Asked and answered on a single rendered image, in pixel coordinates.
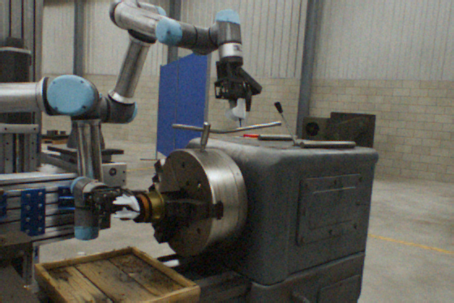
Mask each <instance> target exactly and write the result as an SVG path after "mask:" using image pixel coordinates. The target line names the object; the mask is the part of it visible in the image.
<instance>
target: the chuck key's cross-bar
mask: <svg viewBox="0 0 454 303"><path fill-rule="evenodd" d="M271 126H281V122H273V123H268V124H263V125H257V126H243V127H237V128H232V129H226V130H214V129H210V131H209V133H210V134H229V133H235V132H240V131H245V130H255V129H260V128H265V127H271ZM171 127H172V128H176V129H182V130H192V131H198V132H203V127H198V126H181V125H175V124H172V126H171Z"/></svg>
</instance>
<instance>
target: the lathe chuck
mask: <svg viewBox="0 0 454 303"><path fill-rule="evenodd" d="M198 150H199V149H177V150H174V151H172V152H170V155H171V160H172V163H173V167H174V170H175V173H176V175H177V178H178V184H179V186H180V187H182V188H183V189H185V191H184V192H183V193H182V194H175V195H174V196H167V197H168V198H169V199H176V198H192V199H196V200H199V201H202V202H206V203H211V204H217V201H221V217H220V219H217V218H211V217H207V218H203V219H194V218H191V217H189V216H186V217H185V218H180V219H178V225H177V226H176V228H175V231H174V233H173V236H172V238H171V241H170V244H169V247H170V249H172V250H173V251H174V252H175V253H176V254H178V255H180V256H184V257H191V256H196V255H201V254H207V253H211V252H214V251H217V250H220V249H221V248H224V247H225V246H226V245H227V244H228V242H229V241H230V239H231V238H232V236H233V234H234V232H235V228H236V225H237V222H238V212H239V199H238V190H237V187H236V183H235V178H234V176H233V174H232V172H231V170H230V168H229V166H228V164H227V163H226V162H225V161H224V160H223V159H222V158H221V156H220V155H218V154H216V153H215V152H214V151H212V150H209V149H206V148H205V152H207V154H202V153H199V152H197V151H198ZM217 242H220V243H221V244H220V245H219V246H218V247H216V248H213V249H211V247H212V246H213V245H214V244H216V243H217Z"/></svg>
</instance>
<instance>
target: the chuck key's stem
mask: <svg viewBox="0 0 454 303"><path fill-rule="evenodd" d="M210 128H211V124H210V123H207V122H205V123H204V124H203V132H202V133H201V136H200V141H199V143H200V148H199V152H200V153H204V151H205V147H206V145H207V142H208V136H209V131H210Z"/></svg>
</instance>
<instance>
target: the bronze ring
mask: <svg viewBox="0 0 454 303"><path fill-rule="evenodd" d="M134 198H136V200H137V202H138V204H139V206H140V214H139V215H138V216H137V217H136V218H134V219H133V221H134V222H135V223H146V224H148V223H151V222H154V223H160V222H161V221H162V220H163V218H164V216H165V204H164V200H169V198H168V197H167V196H166V195H165V194H161V193H160V192H159V191H158V190H150V191H149V192H145V193H141V194H140V195H136V196H134Z"/></svg>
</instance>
